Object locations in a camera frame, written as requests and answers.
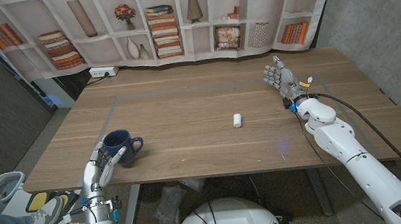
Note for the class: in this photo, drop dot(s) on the grey metal table leg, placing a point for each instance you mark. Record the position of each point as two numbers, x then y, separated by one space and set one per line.
320 192
133 208

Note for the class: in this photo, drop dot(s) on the white robot torso base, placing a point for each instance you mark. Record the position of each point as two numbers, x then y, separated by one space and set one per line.
230 220

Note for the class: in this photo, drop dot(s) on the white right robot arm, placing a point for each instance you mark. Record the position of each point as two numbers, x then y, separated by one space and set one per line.
368 176

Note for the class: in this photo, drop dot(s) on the yellow and black pad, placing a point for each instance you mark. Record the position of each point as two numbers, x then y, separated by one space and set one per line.
36 202

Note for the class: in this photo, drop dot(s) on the black round fan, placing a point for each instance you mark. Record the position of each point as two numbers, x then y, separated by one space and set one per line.
152 192

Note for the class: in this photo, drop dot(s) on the white floor board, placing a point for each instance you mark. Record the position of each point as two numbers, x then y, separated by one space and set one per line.
14 206

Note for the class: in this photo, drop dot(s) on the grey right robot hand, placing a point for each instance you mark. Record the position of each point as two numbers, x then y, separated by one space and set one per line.
287 80

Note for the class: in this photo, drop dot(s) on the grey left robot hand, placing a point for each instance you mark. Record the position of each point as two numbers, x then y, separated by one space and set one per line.
93 175

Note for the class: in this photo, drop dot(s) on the dark blue ceramic mug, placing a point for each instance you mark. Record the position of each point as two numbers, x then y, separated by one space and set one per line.
120 144

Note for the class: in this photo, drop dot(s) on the white medicine bottle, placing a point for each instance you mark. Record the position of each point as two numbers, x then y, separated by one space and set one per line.
237 120

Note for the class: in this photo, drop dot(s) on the white grey chair base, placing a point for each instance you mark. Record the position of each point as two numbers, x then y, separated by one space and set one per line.
4 184

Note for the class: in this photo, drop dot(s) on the clear plastic bag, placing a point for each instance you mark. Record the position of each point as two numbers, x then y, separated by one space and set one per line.
169 208

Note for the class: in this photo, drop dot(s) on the white cabinet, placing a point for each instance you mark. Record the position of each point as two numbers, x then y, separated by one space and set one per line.
53 94

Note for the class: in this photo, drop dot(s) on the white power strip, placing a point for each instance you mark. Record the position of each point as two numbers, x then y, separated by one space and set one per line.
103 71

